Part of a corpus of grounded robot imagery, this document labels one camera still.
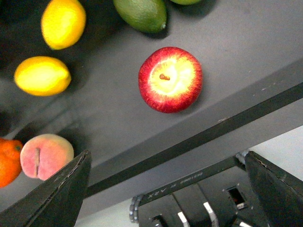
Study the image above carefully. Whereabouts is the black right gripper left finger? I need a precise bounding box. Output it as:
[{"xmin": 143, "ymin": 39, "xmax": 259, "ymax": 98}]
[{"xmin": 0, "ymin": 150, "xmax": 92, "ymax": 227}]

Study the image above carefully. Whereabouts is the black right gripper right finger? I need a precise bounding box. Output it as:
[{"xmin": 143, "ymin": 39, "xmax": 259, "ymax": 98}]
[{"xmin": 245, "ymin": 151, "xmax": 303, "ymax": 227}]

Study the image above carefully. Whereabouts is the yellow lemon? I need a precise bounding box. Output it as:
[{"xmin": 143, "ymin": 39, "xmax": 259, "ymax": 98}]
[
  {"xmin": 41, "ymin": 0, "xmax": 86, "ymax": 50},
  {"xmin": 14, "ymin": 56, "xmax": 71, "ymax": 96}
]

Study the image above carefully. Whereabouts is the pink peach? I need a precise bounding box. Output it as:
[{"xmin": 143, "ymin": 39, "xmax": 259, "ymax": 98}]
[{"xmin": 20, "ymin": 134, "xmax": 74, "ymax": 181}]

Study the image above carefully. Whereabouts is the orange tangerine left edge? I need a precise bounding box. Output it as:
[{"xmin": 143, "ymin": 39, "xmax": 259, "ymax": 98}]
[{"xmin": 0, "ymin": 138, "xmax": 23, "ymax": 188}]

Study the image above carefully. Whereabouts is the red yellow apple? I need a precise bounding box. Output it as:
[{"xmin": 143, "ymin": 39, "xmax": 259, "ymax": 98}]
[{"xmin": 138, "ymin": 47, "xmax": 203, "ymax": 114}]

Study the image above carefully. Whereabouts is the green lime top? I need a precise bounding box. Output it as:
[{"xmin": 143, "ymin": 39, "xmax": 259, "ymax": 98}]
[{"xmin": 113, "ymin": 0, "xmax": 167, "ymax": 33}]

